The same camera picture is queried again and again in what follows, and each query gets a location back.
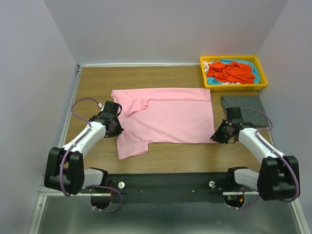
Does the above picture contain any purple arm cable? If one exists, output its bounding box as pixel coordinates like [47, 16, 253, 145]
[59, 97, 123, 214]
[228, 107, 301, 210]

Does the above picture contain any orange t-shirt in bin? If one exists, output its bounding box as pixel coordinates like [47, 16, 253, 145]
[207, 60, 256, 84]

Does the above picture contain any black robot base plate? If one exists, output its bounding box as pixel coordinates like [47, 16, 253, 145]
[81, 172, 252, 210]

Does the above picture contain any white cloth in bin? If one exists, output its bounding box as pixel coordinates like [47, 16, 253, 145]
[203, 61, 211, 76]

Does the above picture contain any yellow plastic bin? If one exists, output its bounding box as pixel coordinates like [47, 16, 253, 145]
[200, 55, 268, 91]

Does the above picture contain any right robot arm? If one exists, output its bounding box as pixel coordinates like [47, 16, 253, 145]
[211, 107, 300, 202]

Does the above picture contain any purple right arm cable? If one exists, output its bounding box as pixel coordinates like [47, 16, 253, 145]
[228, 107, 301, 210]

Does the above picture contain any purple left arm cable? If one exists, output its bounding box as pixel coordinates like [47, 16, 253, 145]
[59, 97, 123, 214]

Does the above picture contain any blue t-shirt in bin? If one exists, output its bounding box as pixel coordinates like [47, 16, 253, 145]
[206, 58, 262, 86]

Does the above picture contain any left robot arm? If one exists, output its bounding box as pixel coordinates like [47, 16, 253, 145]
[43, 98, 124, 196]

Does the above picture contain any pink t-shirt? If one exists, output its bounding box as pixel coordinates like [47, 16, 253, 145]
[111, 88, 215, 160]

